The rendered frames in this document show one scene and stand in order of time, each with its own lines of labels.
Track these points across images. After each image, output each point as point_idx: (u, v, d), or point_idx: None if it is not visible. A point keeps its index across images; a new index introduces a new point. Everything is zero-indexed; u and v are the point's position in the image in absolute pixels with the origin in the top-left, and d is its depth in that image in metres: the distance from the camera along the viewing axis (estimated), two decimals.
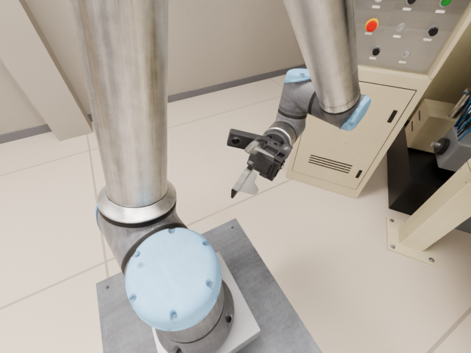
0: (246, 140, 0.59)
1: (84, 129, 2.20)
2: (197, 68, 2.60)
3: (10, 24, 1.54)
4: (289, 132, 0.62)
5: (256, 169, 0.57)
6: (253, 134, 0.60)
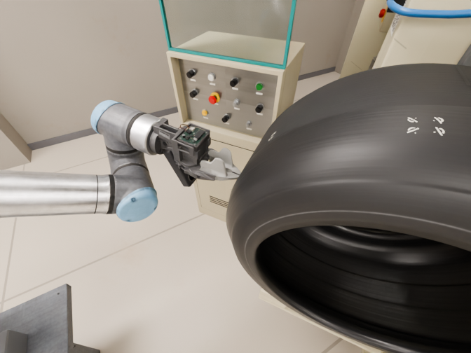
0: (184, 170, 0.55)
1: (20, 160, 2.30)
2: (139, 96, 2.70)
3: None
4: (139, 139, 0.49)
5: (207, 149, 0.52)
6: (173, 168, 0.54)
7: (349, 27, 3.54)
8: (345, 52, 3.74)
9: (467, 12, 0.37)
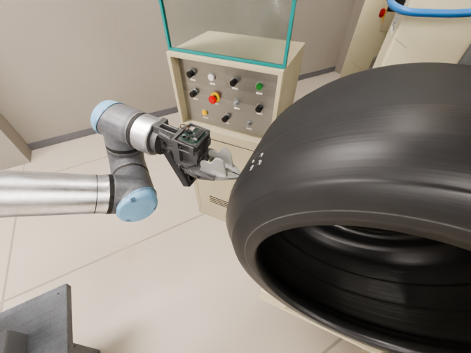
0: (184, 170, 0.55)
1: (20, 160, 2.30)
2: (139, 96, 2.70)
3: None
4: (139, 139, 0.49)
5: (207, 149, 0.51)
6: (173, 168, 0.54)
7: (349, 27, 3.54)
8: (345, 52, 3.74)
9: (468, 12, 0.37)
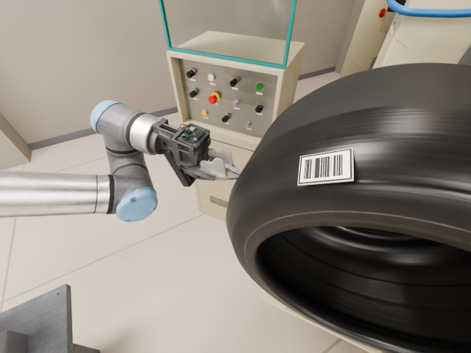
0: (184, 170, 0.55)
1: (20, 160, 2.30)
2: (139, 96, 2.70)
3: None
4: (139, 139, 0.49)
5: (207, 149, 0.51)
6: (173, 168, 0.54)
7: (349, 27, 3.54)
8: (345, 52, 3.74)
9: (468, 12, 0.36)
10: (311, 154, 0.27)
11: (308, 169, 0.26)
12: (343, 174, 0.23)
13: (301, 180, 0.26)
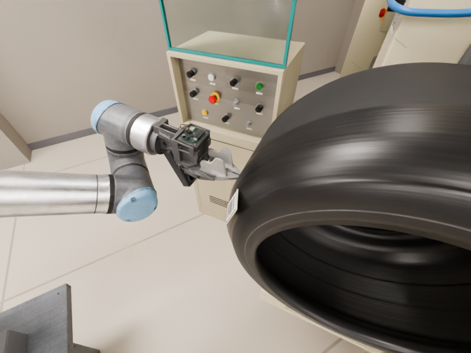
0: (184, 170, 0.55)
1: (20, 160, 2.30)
2: (139, 96, 2.70)
3: None
4: (139, 139, 0.49)
5: (207, 149, 0.51)
6: (173, 168, 0.54)
7: (349, 27, 3.54)
8: (345, 52, 3.74)
9: (468, 12, 0.37)
10: (229, 201, 0.42)
11: (228, 211, 0.41)
12: (233, 207, 0.37)
13: (227, 219, 0.41)
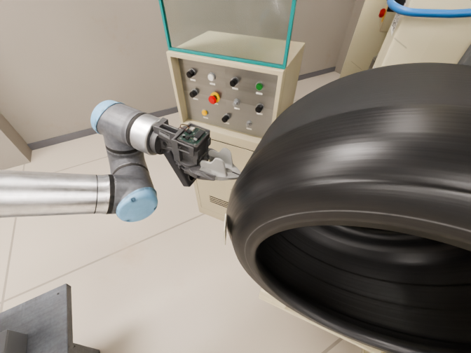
0: (184, 170, 0.55)
1: (20, 160, 2.30)
2: (139, 96, 2.70)
3: None
4: (139, 139, 0.49)
5: (207, 149, 0.51)
6: (173, 168, 0.54)
7: (349, 27, 3.54)
8: (345, 52, 3.74)
9: (468, 12, 0.37)
10: None
11: None
12: (223, 230, 0.44)
13: (226, 241, 0.47)
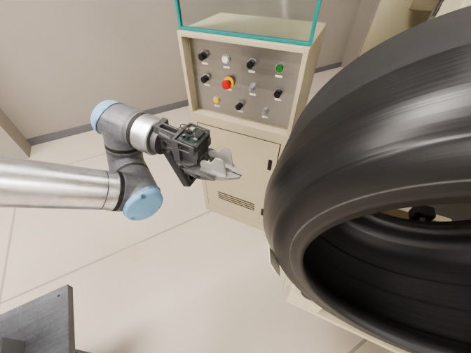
0: (184, 170, 0.55)
1: (19, 155, 2.21)
2: (141, 90, 2.61)
3: None
4: (139, 139, 0.49)
5: (207, 149, 0.51)
6: (173, 168, 0.54)
7: (357, 21, 3.46)
8: (352, 47, 3.65)
9: None
10: (275, 258, 0.49)
11: (276, 267, 0.48)
12: (270, 262, 0.45)
13: (280, 274, 0.47)
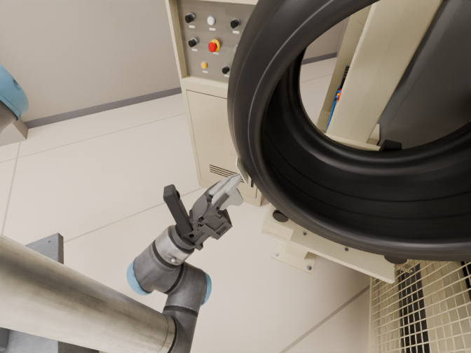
0: (181, 202, 0.51)
1: (16, 136, 2.25)
2: (137, 75, 2.65)
3: None
4: None
5: (217, 212, 0.50)
6: None
7: None
8: None
9: None
10: (244, 171, 0.53)
11: (244, 177, 0.51)
12: (237, 167, 0.49)
13: (247, 183, 0.51)
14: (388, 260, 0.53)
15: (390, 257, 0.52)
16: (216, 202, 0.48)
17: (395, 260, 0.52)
